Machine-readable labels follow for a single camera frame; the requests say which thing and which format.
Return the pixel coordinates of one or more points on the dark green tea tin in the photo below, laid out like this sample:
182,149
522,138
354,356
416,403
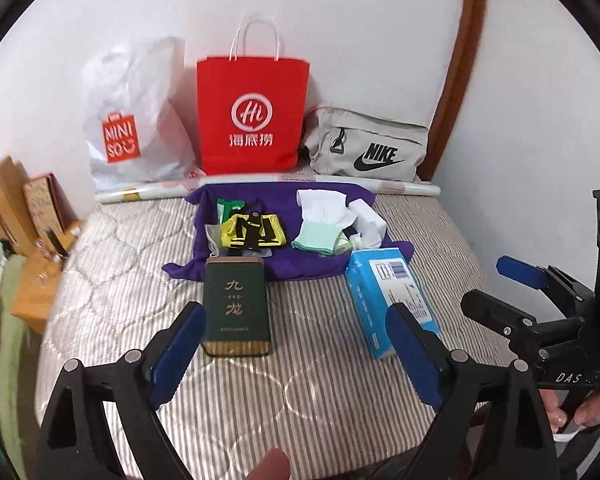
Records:
235,310

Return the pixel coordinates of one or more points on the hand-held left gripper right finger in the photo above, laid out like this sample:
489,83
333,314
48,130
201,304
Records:
415,355

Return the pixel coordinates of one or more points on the mint green sock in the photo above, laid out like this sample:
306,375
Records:
315,237

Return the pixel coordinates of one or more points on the blue tissue pack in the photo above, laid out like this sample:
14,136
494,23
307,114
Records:
370,285

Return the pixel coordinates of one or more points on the wooden headboard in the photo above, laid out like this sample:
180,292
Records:
5,185

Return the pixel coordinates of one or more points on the wooden nightstand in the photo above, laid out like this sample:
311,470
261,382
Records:
35,290

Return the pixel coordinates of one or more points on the clear plastic bag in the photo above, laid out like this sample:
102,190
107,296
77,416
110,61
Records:
212,237

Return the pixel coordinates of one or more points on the rolled printed paper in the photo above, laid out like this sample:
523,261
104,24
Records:
405,190

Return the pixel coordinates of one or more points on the person's left hand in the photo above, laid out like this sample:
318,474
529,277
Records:
267,467

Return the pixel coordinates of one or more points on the grey sling bag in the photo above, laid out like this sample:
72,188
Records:
390,135

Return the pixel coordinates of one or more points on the purple towel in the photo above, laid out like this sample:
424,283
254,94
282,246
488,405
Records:
300,262

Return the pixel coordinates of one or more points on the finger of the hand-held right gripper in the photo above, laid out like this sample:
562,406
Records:
500,315
522,270

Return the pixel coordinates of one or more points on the striped mattress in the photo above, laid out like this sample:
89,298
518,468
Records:
130,270

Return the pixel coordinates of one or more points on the green packet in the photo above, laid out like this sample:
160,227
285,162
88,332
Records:
225,207

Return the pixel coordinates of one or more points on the person's right hand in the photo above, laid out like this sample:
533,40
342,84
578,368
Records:
592,410

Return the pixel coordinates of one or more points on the brown wooden door frame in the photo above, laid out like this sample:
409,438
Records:
460,60

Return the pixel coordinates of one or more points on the patterned book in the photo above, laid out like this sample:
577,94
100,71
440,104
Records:
42,205

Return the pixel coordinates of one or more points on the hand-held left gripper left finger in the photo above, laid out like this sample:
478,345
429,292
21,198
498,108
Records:
177,355

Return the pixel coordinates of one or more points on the white plastic shopping bag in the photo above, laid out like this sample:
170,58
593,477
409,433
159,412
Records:
145,90

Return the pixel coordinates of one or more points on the light green tissue pack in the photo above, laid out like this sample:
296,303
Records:
342,249

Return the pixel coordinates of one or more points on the red paper bag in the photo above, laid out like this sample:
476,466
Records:
250,85

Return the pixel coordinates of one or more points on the white sock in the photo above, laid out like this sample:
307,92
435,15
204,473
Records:
325,210

